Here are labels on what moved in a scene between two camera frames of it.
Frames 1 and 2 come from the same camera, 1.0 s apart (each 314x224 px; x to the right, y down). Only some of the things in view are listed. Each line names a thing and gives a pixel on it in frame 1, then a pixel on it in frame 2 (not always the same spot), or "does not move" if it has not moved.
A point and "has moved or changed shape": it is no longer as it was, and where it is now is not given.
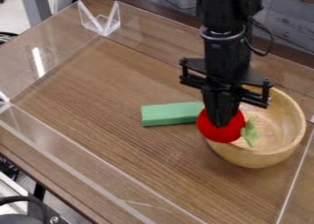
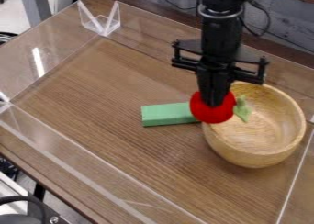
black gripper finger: x=229 y=106 -> x=221 y=82
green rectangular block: x=171 y=114 does not move
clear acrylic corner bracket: x=97 y=23 does not move
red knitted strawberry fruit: x=220 y=133 has moved or changed shape
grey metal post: x=36 y=5 does not move
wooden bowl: x=281 y=127 does not move
